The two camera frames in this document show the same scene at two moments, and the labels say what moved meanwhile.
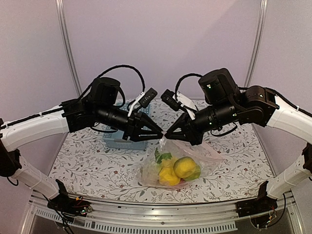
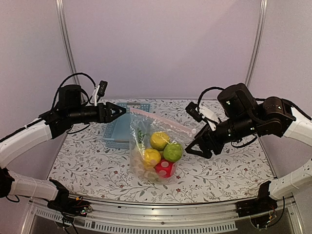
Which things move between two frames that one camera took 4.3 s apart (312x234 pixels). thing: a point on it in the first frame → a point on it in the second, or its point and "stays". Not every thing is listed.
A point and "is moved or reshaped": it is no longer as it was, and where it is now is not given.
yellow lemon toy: [167, 177] → [152, 157]
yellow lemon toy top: [184, 166] → [159, 140]
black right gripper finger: [193, 141] → [206, 152]
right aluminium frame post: [258, 44] stays
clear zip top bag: [173, 164] is moved or reshaped
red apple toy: [181, 181] → [165, 168]
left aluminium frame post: [60, 11] stays
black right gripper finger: [179, 129] → [200, 137]
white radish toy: [159, 157] is moved or reshaped
